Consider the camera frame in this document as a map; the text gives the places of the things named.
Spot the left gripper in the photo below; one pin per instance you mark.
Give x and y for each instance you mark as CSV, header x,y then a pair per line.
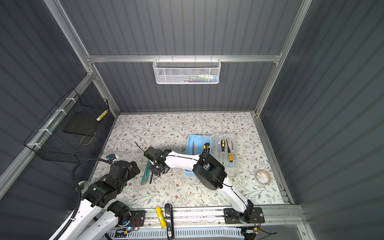
x,y
132,173

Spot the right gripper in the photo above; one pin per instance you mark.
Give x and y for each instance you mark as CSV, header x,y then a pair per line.
x,y
154,170

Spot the teal tool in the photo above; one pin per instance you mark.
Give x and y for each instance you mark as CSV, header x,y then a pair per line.
x,y
146,174

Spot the clear handle screwdriver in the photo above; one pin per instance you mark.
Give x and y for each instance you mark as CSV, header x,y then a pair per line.
x,y
219,153

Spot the black yellow screwdriver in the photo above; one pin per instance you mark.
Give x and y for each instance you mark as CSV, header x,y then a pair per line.
x,y
223,144

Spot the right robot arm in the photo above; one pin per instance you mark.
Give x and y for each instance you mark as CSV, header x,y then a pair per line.
x,y
208,170

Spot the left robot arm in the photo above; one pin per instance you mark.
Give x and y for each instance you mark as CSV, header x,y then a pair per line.
x,y
94,215

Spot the yellow tube in basket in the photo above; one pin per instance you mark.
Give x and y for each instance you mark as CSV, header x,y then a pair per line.
x,y
101,116

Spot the black pad in basket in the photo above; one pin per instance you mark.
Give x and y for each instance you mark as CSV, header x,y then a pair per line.
x,y
84,124

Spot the clear tape roll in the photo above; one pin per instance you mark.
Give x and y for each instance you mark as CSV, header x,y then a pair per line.
x,y
263,178

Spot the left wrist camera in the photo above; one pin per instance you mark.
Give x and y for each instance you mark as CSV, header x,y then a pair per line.
x,y
111,157

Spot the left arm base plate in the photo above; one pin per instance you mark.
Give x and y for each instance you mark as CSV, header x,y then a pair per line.
x,y
136,220

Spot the black handle tool on rail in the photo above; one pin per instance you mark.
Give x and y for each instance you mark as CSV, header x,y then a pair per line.
x,y
169,219

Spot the yellow marker on rail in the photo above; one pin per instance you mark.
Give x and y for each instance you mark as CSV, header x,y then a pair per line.
x,y
161,217

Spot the black wire basket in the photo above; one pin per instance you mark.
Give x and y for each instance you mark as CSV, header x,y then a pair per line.
x,y
70,135

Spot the white wire mesh basket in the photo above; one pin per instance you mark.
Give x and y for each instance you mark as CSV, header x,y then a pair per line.
x,y
187,73

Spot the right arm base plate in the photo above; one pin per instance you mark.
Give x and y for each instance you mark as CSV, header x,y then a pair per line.
x,y
256,216

